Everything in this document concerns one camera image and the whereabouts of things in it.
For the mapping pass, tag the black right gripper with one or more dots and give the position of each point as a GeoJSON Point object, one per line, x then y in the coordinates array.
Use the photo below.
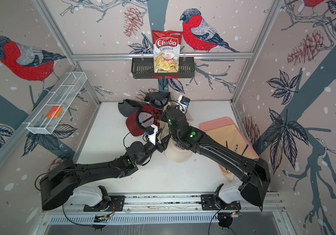
{"type": "Point", "coordinates": [169, 110]}

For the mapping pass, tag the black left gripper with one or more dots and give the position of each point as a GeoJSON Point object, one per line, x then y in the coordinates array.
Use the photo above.
{"type": "Point", "coordinates": [163, 145]}

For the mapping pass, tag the cream Colorado baseball cap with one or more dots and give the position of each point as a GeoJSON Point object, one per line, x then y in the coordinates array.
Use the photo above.
{"type": "Point", "coordinates": [176, 153]}

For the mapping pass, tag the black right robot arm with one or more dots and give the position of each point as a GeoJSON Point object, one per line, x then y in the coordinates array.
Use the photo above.
{"type": "Point", "coordinates": [253, 173]}

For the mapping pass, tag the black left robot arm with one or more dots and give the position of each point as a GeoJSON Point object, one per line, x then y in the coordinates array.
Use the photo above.
{"type": "Point", "coordinates": [58, 185]}

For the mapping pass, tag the black baseball cap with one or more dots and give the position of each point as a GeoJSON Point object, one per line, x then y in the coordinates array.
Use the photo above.
{"type": "Point", "coordinates": [158, 100]}

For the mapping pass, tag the red baseball cap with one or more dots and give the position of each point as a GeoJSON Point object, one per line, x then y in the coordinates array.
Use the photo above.
{"type": "Point", "coordinates": [140, 120]}

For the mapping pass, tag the dark grey baseball cap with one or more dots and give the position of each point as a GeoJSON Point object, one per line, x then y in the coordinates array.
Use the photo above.
{"type": "Point", "coordinates": [128, 107]}

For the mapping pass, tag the pink plastic tray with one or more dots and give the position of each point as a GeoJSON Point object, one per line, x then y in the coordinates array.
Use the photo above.
{"type": "Point", "coordinates": [220, 122]}

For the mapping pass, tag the Chuba cassava chips bag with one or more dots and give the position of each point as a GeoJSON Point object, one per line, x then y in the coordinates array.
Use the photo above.
{"type": "Point", "coordinates": [166, 50]}

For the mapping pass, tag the orange box in basket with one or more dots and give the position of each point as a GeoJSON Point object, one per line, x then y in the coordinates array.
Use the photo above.
{"type": "Point", "coordinates": [55, 112]}

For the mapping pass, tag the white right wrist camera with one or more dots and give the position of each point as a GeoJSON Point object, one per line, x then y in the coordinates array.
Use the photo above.
{"type": "Point", "coordinates": [183, 103]}

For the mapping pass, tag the black wall basket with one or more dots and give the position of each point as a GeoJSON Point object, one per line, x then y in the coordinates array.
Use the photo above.
{"type": "Point", "coordinates": [144, 69]}

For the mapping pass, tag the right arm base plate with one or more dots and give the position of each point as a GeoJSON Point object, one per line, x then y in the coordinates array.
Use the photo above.
{"type": "Point", "coordinates": [212, 203]}

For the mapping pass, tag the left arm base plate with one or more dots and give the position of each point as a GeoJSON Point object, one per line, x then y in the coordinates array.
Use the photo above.
{"type": "Point", "coordinates": [113, 204]}

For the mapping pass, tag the white wire wall basket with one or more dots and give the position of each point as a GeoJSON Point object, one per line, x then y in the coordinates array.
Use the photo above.
{"type": "Point", "coordinates": [63, 95]}

